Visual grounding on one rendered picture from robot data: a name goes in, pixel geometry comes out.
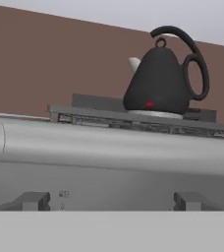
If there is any grey oven door handle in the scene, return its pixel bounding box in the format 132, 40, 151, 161
0, 114, 224, 177

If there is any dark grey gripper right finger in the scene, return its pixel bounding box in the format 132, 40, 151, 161
173, 191, 224, 212

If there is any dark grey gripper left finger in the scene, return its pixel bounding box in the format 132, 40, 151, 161
0, 191, 52, 212

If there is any black kettle with white base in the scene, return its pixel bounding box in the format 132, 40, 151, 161
122, 25, 211, 120

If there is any grey oven door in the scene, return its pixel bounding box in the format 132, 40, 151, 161
0, 159, 224, 212

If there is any grey stove hob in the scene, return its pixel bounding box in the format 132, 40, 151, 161
47, 93, 224, 140

